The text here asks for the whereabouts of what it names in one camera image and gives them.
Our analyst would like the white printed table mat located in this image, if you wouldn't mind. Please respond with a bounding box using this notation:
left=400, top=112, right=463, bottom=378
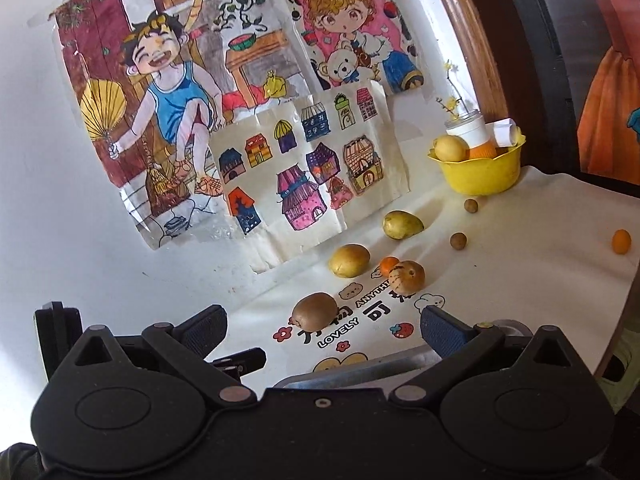
left=210, top=165, right=638, bottom=391

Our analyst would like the rolled white paper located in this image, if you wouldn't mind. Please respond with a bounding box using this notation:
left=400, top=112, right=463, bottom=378
left=484, top=117, right=523, bottom=148

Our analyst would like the brown kiwi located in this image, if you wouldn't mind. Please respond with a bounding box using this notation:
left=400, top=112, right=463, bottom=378
left=292, top=292, right=340, bottom=332

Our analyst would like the boy with fan drawing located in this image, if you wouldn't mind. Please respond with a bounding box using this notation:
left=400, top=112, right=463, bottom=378
left=50, top=0, right=313, bottom=251

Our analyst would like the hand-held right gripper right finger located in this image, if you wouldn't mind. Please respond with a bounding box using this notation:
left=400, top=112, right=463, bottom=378
left=390, top=304, right=581, bottom=408

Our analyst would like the pale yellow round fruit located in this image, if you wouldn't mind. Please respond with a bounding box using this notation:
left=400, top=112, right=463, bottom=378
left=432, top=135, right=470, bottom=162

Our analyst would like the yellow-green mango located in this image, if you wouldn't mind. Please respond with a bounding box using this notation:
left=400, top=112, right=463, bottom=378
left=382, top=210, right=425, bottom=241

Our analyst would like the round yellow-green fruit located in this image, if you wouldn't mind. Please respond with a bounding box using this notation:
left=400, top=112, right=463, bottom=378
left=328, top=243, right=371, bottom=278

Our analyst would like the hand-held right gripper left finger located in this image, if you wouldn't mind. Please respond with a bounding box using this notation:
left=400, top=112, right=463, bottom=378
left=65, top=304, right=251, bottom=408

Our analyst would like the wooden door frame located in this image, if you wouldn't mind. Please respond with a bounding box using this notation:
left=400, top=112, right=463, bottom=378
left=422, top=0, right=511, bottom=126

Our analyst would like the white bottle with orange base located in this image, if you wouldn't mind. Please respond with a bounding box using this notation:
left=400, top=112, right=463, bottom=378
left=445, top=112, right=498, bottom=161

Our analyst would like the brown streaked fruit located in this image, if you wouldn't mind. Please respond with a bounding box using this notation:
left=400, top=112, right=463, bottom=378
left=388, top=260, right=426, bottom=295

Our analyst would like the girl with teddy drawing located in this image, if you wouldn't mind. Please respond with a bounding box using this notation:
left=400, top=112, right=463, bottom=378
left=274, top=0, right=426, bottom=96

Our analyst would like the yellow plastic bowl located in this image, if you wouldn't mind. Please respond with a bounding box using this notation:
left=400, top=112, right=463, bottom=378
left=426, top=135, right=528, bottom=197

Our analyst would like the coloured houses drawing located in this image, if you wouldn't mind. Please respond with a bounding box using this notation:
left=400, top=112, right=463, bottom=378
left=207, top=80, right=411, bottom=273

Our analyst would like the black framed dress painting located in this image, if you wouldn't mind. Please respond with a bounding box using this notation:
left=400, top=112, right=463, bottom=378
left=492, top=0, right=640, bottom=186

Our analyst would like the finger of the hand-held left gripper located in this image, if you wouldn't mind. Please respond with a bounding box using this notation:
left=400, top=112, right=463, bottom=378
left=207, top=347, right=267, bottom=377

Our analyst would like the green plastic stool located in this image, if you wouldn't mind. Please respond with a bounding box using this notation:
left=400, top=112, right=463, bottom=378
left=597, top=330, right=640, bottom=411

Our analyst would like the yellow flower sprig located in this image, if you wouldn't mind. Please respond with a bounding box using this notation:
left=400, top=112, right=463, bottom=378
left=436, top=60, right=473, bottom=121

